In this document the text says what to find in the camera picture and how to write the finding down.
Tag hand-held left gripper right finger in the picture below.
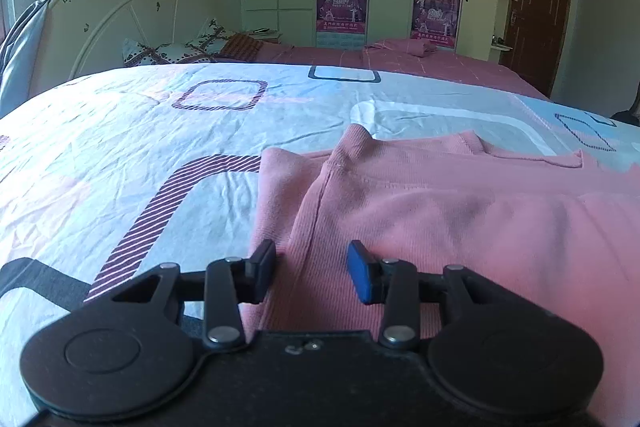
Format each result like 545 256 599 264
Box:
348 240 501 350

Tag pink bed sheet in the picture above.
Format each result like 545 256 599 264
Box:
250 38 551 100

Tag brown woven cushion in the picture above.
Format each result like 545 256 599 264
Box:
219 33 262 59

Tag purple wall poster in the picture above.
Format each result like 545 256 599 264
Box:
410 0 462 50
315 0 369 50

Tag brown wooden door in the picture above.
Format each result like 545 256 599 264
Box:
509 0 576 98

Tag light blue patterned bed sheet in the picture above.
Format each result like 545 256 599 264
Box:
0 63 640 343

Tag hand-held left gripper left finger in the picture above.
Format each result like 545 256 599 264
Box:
112 240 277 352

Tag pink sweater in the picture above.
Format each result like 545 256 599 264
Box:
248 124 640 408

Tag stack of books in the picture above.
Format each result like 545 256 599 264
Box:
244 27 282 42

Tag white headboard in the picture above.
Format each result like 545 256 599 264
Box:
35 0 212 82

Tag folded pink blanket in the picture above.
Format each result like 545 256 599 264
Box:
364 37 439 58

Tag patterned pillow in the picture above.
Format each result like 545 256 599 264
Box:
196 18 242 54
122 38 217 66

